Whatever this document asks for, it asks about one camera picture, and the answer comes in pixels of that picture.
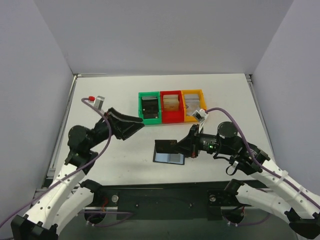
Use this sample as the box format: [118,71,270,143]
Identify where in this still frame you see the black card holders stack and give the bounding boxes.
[141,96,159,119]

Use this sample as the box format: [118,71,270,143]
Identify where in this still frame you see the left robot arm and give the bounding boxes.
[10,107,144,240]

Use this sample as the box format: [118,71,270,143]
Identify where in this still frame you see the grey cards stack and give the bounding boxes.
[184,93,200,114]

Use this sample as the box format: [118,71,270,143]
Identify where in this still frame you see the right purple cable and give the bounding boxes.
[204,107,320,227]

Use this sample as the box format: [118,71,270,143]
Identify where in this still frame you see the black leather card holder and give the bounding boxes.
[152,151,185,165]

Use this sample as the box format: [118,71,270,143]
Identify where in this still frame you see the green plastic bin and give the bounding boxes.
[138,91,162,125]

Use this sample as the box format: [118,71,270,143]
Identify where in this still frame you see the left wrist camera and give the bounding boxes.
[88,95,105,112]

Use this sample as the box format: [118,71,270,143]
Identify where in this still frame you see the yellow plastic bin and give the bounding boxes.
[181,89,207,123]

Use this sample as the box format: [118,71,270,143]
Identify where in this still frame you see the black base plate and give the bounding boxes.
[86,181,245,221]

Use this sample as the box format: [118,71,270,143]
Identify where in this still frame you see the beige cards stack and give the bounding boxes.
[162,94,180,111]

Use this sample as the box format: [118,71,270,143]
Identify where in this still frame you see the red plastic bin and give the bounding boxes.
[160,90,185,124]

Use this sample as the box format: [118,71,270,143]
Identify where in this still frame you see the black strap loop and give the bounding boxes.
[225,161,240,177]

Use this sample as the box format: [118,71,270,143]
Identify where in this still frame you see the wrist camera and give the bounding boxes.
[88,95,105,112]
[192,108,208,131]

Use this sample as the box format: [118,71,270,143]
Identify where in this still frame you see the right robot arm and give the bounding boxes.
[169,121,320,240]

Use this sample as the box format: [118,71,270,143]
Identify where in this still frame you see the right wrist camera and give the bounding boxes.
[192,108,208,131]

